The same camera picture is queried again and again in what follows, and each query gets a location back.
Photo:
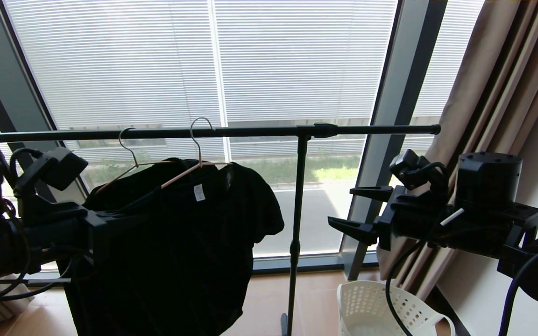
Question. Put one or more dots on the black garment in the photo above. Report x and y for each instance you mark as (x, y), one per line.
(180, 261)
(129, 191)

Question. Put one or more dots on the white laundry basket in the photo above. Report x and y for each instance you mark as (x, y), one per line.
(381, 303)

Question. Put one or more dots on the pink clothes hanger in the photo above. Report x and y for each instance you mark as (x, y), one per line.
(198, 144)
(129, 149)

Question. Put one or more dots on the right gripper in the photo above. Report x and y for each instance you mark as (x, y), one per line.
(418, 224)

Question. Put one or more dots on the window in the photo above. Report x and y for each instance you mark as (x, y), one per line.
(297, 56)

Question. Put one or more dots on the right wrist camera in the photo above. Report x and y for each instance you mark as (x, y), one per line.
(414, 168)

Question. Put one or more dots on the black clothes rack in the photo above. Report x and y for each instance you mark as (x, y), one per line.
(250, 131)

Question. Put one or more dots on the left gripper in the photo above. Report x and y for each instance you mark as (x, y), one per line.
(63, 233)

